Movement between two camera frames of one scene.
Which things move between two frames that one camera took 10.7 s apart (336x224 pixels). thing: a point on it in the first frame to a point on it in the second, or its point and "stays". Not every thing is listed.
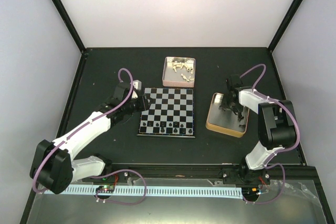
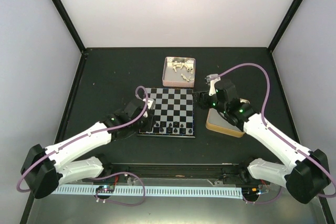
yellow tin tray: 225,121 stays
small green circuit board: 105,189 stays
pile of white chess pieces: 188,68 stays
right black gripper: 239,108 to 201,100
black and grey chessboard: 171,114 stays
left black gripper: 144,105 to 148,126
